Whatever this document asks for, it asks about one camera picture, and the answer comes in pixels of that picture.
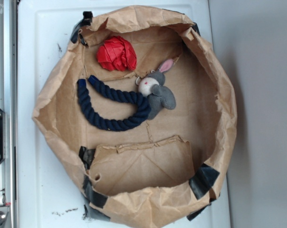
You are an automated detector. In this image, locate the grey plush bunny keychain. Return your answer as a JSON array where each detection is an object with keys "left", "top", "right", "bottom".
[{"left": 135, "top": 59, "right": 176, "bottom": 120}]

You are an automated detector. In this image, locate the dark blue twisted rope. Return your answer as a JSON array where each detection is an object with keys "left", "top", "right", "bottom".
[{"left": 77, "top": 75, "right": 151, "bottom": 132}]

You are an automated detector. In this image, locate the brown paper bag tray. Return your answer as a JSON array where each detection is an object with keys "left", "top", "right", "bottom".
[{"left": 33, "top": 6, "right": 237, "bottom": 228}]

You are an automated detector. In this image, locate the red crumpled paper ball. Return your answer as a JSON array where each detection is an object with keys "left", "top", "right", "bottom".
[{"left": 96, "top": 36, "right": 137, "bottom": 71}]

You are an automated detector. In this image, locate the aluminium frame rail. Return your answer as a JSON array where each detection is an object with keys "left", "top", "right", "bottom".
[{"left": 0, "top": 0, "right": 17, "bottom": 228}]

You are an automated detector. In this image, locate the white tray board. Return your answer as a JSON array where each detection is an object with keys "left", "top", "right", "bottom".
[{"left": 16, "top": 0, "right": 232, "bottom": 228}]

